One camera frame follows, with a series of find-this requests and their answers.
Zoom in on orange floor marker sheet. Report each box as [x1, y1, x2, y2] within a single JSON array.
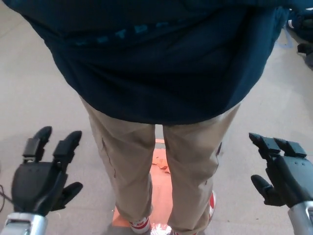
[[112, 139, 177, 235]]

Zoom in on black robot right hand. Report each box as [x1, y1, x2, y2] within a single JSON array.
[[248, 132, 313, 209]]

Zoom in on navy blue coat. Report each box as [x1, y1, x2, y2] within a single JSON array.
[[4, 0, 291, 126]]

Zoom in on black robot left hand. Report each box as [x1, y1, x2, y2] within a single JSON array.
[[11, 126, 84, 217]]

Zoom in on red white left sneaker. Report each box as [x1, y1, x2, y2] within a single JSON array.
[[129, 215, 152, 235]]

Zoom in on grey black bag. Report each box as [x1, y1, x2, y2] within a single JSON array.
[[296, 43, 313, 66]]

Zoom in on khaki trousers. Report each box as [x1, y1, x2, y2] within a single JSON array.
[[79, 95, 243, 235]]

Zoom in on blue backpack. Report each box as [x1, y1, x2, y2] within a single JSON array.
[[285, 7, 313, 43]]

